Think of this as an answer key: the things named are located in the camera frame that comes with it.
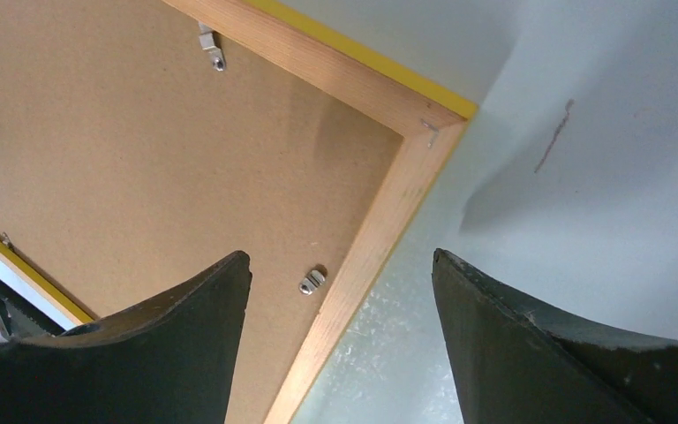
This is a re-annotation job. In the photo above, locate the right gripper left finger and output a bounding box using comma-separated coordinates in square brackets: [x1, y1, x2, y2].
[0, 251, 252, 423]

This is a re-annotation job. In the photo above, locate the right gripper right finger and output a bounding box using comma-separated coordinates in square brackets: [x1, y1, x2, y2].
[432, 249, 678, 423]

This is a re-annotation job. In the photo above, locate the brown cardboard backing board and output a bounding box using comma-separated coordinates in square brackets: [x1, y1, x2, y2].
[0, 1, 402, 423]

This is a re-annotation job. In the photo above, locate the yellow wooden picture frame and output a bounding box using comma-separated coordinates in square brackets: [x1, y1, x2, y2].
[0, 1, 475, 423]

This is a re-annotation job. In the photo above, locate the aluminium extrusion rail front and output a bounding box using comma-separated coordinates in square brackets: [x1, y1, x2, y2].
[0, 253, 91, 330]

